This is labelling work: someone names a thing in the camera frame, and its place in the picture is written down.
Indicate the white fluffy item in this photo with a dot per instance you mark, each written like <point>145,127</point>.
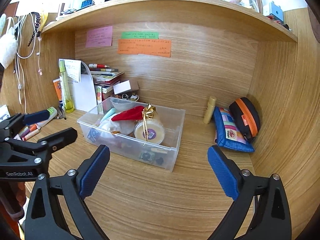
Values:
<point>8,44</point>

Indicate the yellow-green spray bottle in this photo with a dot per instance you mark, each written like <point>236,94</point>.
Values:
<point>66,96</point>

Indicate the bowl of trinkets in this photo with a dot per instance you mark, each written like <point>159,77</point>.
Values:
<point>131,96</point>

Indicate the black orange zipper case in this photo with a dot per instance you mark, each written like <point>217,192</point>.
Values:
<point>246,118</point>

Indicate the yellow lotion tube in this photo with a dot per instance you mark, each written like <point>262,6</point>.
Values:
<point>209,110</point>

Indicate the wooden upper shelf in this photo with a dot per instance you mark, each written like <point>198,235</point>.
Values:
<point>208,13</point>

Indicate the gold ribbon bow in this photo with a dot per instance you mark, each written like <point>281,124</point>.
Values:
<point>147,113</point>

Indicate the white paper sheets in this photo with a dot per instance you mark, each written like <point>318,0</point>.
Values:
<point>81,86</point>

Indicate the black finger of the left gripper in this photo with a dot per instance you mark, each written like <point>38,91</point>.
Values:
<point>56,141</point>

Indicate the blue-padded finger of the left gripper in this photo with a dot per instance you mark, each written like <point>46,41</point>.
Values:
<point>33,118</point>

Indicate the person's hand on handle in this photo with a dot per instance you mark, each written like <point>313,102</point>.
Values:
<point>20,193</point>

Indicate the green sticky note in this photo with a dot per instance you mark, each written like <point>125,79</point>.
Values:
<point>139,35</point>

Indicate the red velvet pouch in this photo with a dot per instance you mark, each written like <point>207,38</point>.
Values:
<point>133,114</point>

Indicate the blue patchwork pouch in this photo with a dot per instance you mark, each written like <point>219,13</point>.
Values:
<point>227,134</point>

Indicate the small white cardboard box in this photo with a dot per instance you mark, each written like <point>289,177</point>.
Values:
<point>125,86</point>

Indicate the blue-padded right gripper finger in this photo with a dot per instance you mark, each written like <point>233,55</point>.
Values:
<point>260,209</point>

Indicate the orange tube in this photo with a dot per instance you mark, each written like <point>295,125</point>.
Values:
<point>57,86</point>

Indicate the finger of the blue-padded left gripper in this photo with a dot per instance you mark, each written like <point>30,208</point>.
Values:
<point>45,219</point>

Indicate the small black binder clip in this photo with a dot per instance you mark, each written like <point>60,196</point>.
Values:
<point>159,161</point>

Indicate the clear plastic storage bin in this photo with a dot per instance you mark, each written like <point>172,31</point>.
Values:
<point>127,145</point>

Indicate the stack of books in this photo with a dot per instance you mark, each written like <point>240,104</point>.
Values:
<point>104,78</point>

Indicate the smudged cream eraser block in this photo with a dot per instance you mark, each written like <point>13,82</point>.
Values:
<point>158,150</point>

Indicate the beige tub with clear lid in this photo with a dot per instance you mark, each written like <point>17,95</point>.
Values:
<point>155,130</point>

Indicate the light teal tube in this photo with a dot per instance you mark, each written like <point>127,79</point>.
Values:
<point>110,113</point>

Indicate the pink sticky note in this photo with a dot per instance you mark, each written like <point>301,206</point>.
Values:
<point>99,37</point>

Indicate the orange sticky note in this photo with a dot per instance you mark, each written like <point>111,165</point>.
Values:
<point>154,47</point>

